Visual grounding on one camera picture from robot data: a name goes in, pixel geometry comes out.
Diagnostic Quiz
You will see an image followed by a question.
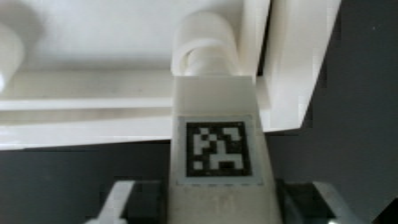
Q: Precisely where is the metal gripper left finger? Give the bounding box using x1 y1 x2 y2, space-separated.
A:
84 180 164 224

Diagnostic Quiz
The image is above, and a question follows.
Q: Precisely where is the white square table top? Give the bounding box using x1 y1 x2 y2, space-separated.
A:
0 0 270 111

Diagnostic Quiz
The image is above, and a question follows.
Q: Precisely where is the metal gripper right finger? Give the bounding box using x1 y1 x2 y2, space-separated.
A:
276 179 366 224

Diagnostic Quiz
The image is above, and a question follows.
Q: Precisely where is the white U-shaped obstacle wall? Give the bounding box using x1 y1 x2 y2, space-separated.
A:
0 0 343 150

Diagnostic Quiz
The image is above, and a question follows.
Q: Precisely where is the white table leg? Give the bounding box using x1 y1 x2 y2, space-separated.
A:
0 23 25 92
166 46 285 224

